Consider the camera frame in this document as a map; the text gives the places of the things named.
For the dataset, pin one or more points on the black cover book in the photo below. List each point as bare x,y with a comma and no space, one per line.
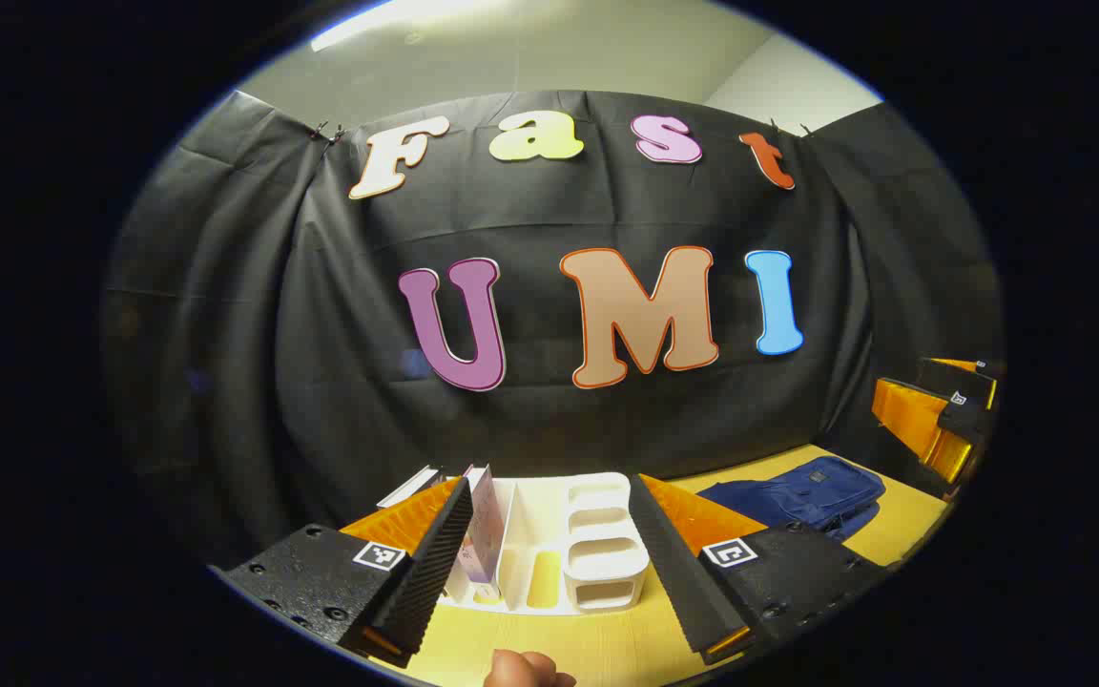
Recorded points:
413,485

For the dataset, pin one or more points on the blue schoolbag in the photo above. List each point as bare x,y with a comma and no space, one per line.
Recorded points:
798,496

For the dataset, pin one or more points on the pink cover book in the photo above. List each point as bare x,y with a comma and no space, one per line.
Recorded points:
485,530

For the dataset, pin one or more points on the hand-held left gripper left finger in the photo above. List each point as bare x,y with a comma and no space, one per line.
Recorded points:
430,572

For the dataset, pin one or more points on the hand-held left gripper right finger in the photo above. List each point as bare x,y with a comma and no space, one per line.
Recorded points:
678,572

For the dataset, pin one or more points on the black backdrop cloth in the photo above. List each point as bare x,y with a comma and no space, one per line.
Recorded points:
254,315

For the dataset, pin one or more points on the white plastic bookshelf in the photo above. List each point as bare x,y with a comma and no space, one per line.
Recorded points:
549,534

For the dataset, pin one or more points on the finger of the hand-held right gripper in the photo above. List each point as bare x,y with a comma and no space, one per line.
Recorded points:
974,380
912,420

